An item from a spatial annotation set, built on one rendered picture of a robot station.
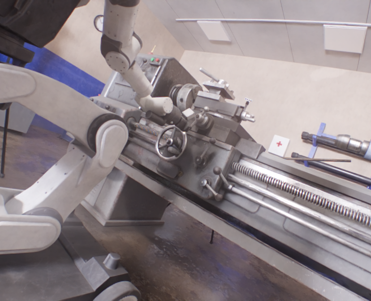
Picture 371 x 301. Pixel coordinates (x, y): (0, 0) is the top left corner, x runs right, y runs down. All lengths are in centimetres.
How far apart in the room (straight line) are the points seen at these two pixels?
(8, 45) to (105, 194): 129
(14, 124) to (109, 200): 206
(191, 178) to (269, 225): 44
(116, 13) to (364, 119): 447
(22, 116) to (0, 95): 284
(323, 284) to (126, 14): 109
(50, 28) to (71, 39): 435
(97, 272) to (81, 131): 46
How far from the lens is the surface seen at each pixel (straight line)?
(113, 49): 76
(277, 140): 454
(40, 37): 67
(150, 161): 159
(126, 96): 196
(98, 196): 180
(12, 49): 65
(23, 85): 64
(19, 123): 348
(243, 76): 552
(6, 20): 60
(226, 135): 114
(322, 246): 118
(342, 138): 143
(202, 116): 114
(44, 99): 66
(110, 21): 72
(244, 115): 129
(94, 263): 89
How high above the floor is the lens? 66
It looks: 4 degrees up
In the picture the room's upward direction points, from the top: 24 degrees clockwise
